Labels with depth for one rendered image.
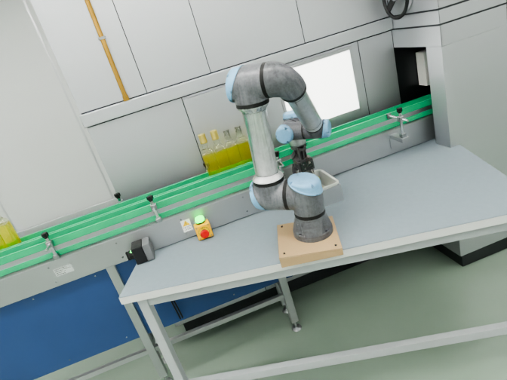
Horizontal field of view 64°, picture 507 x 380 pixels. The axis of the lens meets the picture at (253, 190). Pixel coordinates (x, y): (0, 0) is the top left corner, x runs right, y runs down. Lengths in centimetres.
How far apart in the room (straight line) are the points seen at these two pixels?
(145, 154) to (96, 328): 87
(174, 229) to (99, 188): 343
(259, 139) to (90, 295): 112
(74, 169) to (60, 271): 332
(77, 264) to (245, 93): 109
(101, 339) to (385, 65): 201
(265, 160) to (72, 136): 390
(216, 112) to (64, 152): 336
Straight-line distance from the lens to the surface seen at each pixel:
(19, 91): 517
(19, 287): 206
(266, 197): 147
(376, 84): 236
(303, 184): 141
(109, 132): 206
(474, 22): 220
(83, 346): 222
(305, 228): 148
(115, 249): 192
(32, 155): 527
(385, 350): 190
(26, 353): 227
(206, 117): 203
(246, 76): 134
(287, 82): 132
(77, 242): 194
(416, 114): 229
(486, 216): 162
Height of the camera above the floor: 157
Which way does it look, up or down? 22 degrees down
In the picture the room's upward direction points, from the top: 17 degrees counter-clockwise
